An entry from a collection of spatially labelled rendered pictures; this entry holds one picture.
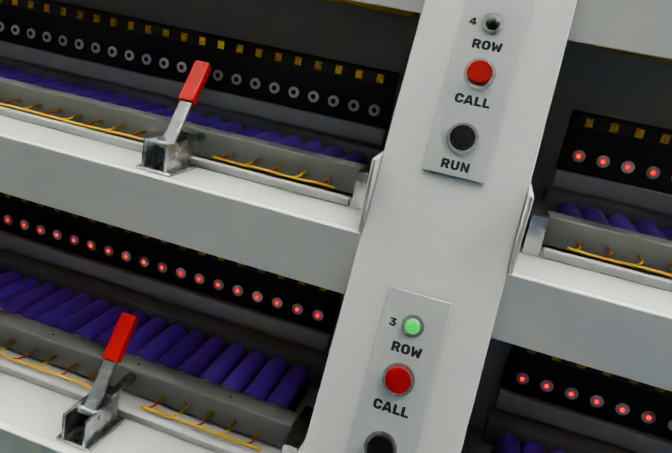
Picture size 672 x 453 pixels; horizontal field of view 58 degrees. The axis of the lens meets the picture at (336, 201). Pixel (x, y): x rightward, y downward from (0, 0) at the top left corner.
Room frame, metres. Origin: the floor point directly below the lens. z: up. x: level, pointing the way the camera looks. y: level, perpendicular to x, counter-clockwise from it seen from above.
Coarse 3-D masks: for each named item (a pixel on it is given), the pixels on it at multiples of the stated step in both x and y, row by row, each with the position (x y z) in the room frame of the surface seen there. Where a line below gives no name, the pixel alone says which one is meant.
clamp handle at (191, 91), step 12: (192, 72) 0.45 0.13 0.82; (204, 72) 0.45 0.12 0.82; (192, 84) 0.45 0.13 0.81; (204, 84) 0.46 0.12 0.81; (180, 96) 0.45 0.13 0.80; (192, 96) 0.45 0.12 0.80; (180, 108) 0.45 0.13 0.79; (180, 120) 0.44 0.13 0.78; (168, 132) 0.44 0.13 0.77; (180, 132) 0.44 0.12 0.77
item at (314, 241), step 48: (0, 48) 0.66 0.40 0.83; (240, 96) 0.59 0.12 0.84; (0, 144) 0.45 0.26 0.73; (48, 144) 0.45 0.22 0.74; (96, 144) 0.48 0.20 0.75; (48, 192) 0.45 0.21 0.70; (96, 192) 0.44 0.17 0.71; (144, 192) 0.43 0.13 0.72; (192, 192) 0.42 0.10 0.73; (240, 192) 0.43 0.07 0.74; (288, 192) 0.45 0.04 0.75; (336, 192) 0.47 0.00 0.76; (192, 240) 0.43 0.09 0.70; (240, 240) 0.42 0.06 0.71; (288, 240) 0.41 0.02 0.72; (336, 240) 0.40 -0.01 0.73; (336, 288) 0.41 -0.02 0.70
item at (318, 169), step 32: (0, 96) 0.53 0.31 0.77; (32, 96) 0.52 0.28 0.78; (64, 96) 0.51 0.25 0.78; (96, 128) 0.49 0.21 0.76; (128, 128) 0.50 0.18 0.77; (160, 128) 0.50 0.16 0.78; (192, 128) 0.49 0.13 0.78; (224, 160) 0.47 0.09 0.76; (256, 160) 0.47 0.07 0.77; (288, 160) 0.47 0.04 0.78; (320, 160) 0.47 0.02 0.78; (352, 192) 0.47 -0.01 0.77
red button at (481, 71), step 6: (480, 60) 0.37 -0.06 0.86; (474, 66) 0.37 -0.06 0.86; (480, 66) 0.37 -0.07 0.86; (486, 66) 0.37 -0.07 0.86; (468, 72) 0.38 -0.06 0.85; (474, 72) 0.37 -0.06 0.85; (480, 72) 0.37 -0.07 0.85; (486, 72) 0.37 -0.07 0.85; (492, 72) 0.37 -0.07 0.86; (468, 78) 0.38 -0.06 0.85; (474, 78) 0.37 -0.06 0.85; (480, 78) 0.37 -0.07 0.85; (486, 78) 0.37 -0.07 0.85; (474, 84) 0.38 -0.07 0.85; (480, 84) 0.37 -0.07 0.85
